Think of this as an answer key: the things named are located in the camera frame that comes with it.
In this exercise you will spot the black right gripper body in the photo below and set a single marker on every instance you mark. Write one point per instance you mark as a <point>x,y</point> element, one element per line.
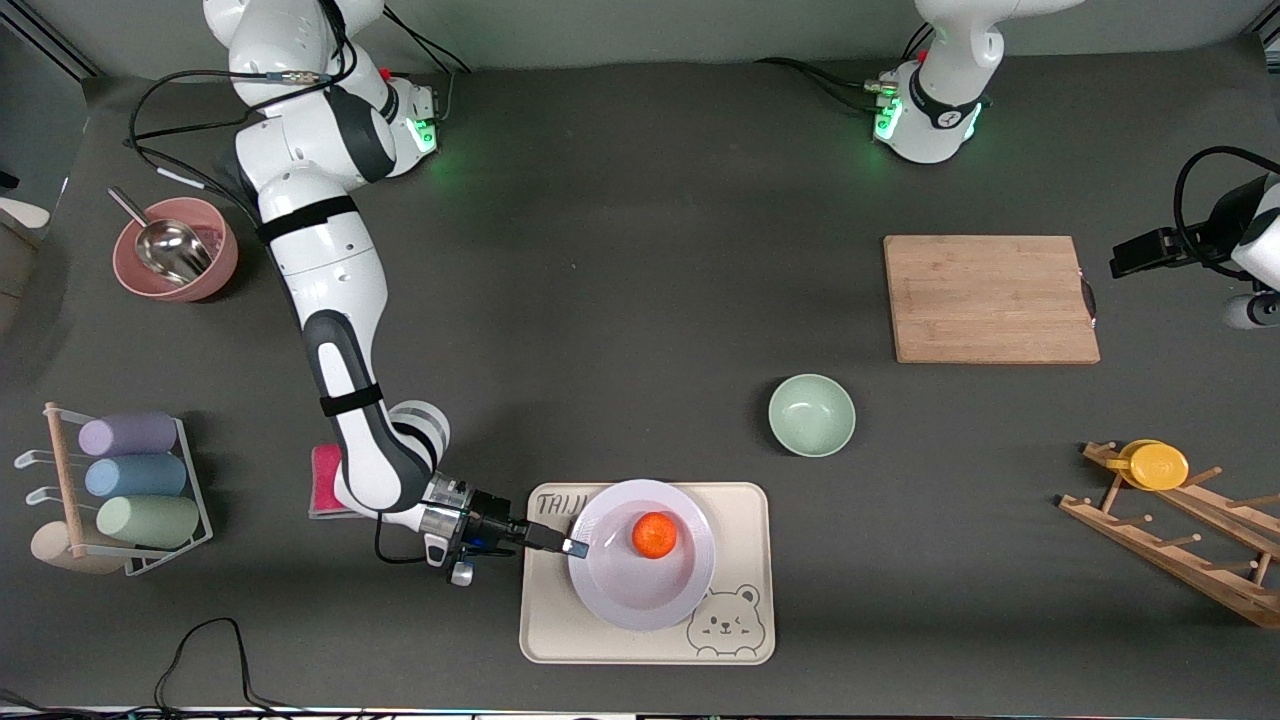
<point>494,523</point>

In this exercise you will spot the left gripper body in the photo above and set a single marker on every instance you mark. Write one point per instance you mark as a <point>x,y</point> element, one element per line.
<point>1204,241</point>

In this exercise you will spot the pale lavender round plate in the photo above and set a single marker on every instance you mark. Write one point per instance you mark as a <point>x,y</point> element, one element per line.
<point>630,590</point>

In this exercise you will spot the orange fruit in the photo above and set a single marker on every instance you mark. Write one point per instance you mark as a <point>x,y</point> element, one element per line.
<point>654,535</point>

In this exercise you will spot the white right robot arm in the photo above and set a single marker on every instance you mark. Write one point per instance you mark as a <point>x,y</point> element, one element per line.
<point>330,270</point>

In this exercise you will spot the cream tray with bear print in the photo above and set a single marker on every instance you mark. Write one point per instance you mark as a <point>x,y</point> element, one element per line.
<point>555,640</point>

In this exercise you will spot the wooden cutting board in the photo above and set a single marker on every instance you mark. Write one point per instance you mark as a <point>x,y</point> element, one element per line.
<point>985,300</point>

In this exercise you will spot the pink folded cloth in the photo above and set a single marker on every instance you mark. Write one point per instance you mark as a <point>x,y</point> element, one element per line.
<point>322,480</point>

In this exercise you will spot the dark grey table mat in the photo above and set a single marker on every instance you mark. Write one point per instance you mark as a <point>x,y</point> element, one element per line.
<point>600,350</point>

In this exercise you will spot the yellow cup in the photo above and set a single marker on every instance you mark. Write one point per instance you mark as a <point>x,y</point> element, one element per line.
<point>1158,467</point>

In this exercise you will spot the pale green bowl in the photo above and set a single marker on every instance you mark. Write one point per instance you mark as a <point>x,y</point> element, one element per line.
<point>811,415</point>

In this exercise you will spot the wooden peg drying rack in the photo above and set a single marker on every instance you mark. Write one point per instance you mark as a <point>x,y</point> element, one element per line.
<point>1170,555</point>

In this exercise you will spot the green cup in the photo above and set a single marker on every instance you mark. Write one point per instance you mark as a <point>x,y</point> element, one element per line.
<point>150,521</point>

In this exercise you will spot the blue cup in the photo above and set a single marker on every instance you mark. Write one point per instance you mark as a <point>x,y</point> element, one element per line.
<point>138,477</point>

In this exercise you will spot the purple cup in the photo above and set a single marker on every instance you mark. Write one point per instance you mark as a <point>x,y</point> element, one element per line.
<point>130,435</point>

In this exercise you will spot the pink bowl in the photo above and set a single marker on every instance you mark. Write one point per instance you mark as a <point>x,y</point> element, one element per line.
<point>222,262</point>

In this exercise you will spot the metal scoop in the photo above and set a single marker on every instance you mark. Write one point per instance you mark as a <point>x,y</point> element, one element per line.
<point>172,250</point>

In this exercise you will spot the beige cup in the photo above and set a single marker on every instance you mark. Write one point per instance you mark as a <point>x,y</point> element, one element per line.
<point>52,550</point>

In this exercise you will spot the white background object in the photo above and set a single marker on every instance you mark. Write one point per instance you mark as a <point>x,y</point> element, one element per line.
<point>22,212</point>

